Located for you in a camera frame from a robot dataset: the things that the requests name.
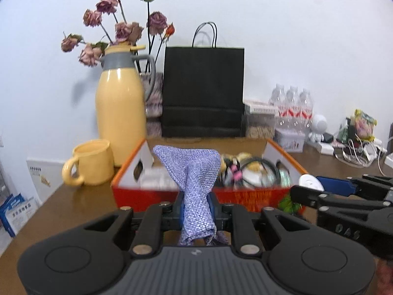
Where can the yellow thermos jug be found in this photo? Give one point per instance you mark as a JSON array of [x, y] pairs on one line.
[[119, 113]]

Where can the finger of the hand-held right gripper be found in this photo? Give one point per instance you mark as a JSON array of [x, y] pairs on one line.
[[307, 196], [334, 186]]

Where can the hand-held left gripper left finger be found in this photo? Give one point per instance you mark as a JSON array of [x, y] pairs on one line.
[[181, 213]]

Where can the black power adapter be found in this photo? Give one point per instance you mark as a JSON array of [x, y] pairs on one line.
[[328, 137]]

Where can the clear plastic wrap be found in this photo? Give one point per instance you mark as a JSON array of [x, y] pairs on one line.
[[284, 176]]

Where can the black paper bag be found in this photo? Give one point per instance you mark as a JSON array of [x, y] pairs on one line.
[[202, 92]]

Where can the small wrapped flower bouquet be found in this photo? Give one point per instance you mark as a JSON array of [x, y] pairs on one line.
[[364, 124]]

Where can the white flat box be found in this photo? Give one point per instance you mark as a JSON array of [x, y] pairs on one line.
[[261, 108]]

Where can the white robot figurine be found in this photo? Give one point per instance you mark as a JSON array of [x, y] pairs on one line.
[[319, 123]]

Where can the dark green bottle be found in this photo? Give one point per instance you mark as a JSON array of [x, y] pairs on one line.
[[345, 132]]

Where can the person's right forearm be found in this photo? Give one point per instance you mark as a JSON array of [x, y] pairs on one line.
[[385, 275]]

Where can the mottled pink vase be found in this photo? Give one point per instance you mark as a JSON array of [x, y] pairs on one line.
[[157, 110]]

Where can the red cardboard box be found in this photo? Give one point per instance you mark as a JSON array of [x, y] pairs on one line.
[[138, 199]]

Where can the purple knitted cloth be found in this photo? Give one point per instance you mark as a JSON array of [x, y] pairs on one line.
[[193, 175]]

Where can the clear container of seeds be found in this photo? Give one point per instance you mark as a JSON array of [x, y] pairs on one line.
[[259, 129]]

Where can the yellow mug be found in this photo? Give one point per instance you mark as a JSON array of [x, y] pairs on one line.
[[92, 166]]

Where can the dried pink flowers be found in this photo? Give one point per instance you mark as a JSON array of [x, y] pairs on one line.
[[124, 30]]

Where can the white charger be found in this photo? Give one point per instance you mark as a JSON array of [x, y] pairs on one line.
[[328, 149]]

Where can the grey tin box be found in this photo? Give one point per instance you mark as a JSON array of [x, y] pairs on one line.
[[290, 141]]

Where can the blue white packets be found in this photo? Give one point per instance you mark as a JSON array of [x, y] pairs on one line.
[[15, 212]]

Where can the clear water bottle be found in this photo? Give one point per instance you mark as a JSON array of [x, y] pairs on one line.
[[292, 107], [306, 109], [277, 104]]

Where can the white flat carton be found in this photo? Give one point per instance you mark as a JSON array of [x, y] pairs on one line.
[[40, 178]]

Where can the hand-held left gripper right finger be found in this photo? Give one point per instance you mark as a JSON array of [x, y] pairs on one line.
[[211, 212]]

